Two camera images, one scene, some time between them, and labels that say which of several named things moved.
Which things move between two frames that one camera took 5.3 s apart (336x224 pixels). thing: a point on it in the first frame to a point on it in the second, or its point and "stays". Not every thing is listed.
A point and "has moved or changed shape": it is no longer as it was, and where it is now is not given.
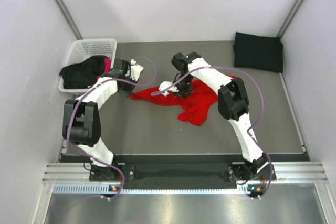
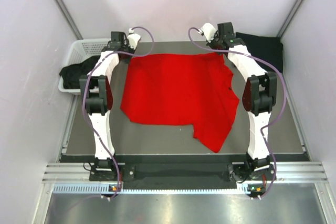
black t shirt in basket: (84, 74) stays
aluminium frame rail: (70, 172) stays
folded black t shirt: (259, 52) stays
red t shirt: (203, 95) has moved or changed shape
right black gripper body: (184, 86) to (214, 42)
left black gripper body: (128, 86) to (127, 49)
